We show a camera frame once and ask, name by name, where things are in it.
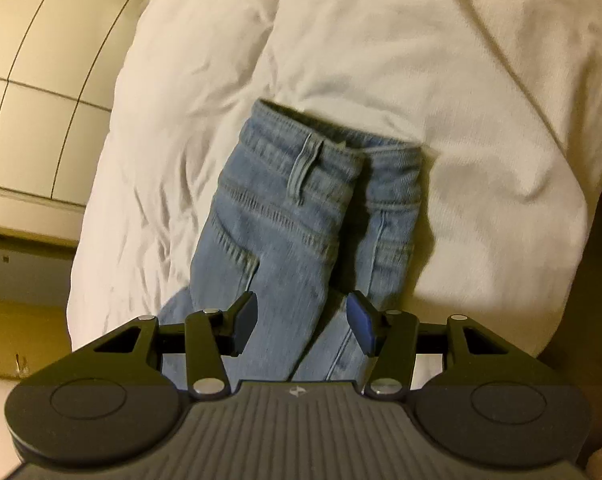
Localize blue denim jeans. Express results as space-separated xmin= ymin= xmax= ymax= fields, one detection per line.
xmin=159 ymin=101 xmax=421 ymax=382

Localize white duvet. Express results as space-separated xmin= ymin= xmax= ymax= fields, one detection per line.
xmin=66 ymin=0 xmax=602 ymax=391

